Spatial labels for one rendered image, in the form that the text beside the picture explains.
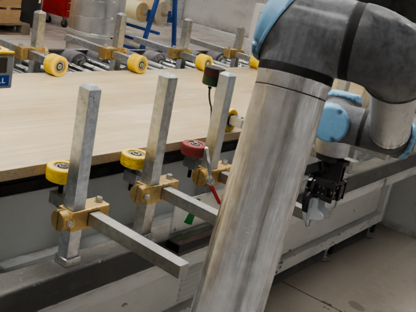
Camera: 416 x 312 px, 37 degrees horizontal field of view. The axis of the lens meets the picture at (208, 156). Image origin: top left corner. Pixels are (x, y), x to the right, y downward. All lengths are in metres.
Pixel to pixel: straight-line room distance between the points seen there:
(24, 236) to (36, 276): 0.25
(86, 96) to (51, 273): 0.42
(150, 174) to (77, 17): 4.12
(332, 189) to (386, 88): 0.72
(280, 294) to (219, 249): 2.15
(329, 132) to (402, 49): 0.58
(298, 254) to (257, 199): 2.24
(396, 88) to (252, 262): 0.33
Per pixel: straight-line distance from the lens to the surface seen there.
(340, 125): 1.46
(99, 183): 1.82
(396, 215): 4.24
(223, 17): 12.26
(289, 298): 3.07
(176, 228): 1.78
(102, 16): 5.60
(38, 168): 1.58
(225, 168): 1.86
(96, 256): 1.60
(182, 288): 2.45
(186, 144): 1.88
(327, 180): 1.65
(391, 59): 0.92
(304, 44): 0.91
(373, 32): 0.91
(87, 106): 1.39
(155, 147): 1.60
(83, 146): 1.42
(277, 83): 0.91
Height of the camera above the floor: 1.46
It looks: 18 degrees down
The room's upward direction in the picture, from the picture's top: 11 degrees clockwise
